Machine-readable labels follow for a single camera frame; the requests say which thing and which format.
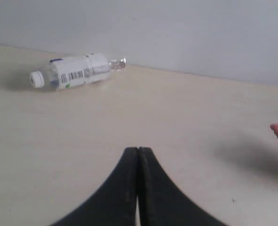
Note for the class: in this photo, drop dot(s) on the clear bottle white barcode label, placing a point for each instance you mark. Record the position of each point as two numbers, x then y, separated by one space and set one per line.
70 72

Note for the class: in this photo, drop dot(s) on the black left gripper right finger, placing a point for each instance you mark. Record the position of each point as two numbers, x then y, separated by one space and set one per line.
160 201

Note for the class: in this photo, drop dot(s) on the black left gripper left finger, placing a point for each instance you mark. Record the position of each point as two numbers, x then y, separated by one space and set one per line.
114 202

